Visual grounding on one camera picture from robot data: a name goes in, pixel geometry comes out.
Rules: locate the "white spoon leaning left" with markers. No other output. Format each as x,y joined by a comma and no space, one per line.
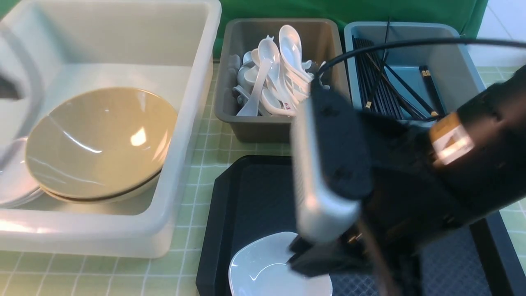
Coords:
261,70

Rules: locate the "white spoon with red print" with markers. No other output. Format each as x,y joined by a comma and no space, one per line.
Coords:
274,106

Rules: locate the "grey plastic spoon bin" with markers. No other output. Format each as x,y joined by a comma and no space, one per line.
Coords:
320,42

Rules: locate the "white dish in tub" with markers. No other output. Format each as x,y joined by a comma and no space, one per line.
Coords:
17,186

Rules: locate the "tan noodle bowl in tub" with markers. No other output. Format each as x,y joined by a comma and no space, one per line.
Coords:
110,199

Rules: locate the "bundle of black chopsticks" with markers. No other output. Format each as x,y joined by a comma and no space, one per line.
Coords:
377,92

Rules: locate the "black chopstick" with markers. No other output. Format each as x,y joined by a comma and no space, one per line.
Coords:
431,90

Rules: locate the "white square dish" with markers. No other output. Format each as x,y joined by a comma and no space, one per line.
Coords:
261,269

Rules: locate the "white spoon top centre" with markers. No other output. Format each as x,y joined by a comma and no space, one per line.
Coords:
291,51

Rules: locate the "tan noodle bowl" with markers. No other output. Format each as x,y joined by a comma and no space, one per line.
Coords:
110,199
101,143

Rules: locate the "large white plastic tub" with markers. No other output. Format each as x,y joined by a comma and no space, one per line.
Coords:
57,49

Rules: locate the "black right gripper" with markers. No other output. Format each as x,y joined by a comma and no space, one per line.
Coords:
371,214

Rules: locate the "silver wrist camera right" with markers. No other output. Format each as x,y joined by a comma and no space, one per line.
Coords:
331,165

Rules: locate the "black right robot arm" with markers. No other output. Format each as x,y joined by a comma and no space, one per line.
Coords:
476,154

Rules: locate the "blue plastic chopstick bin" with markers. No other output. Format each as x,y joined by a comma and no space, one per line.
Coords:
451,67

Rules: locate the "black plastic serving tray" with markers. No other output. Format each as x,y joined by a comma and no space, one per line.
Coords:
253,198

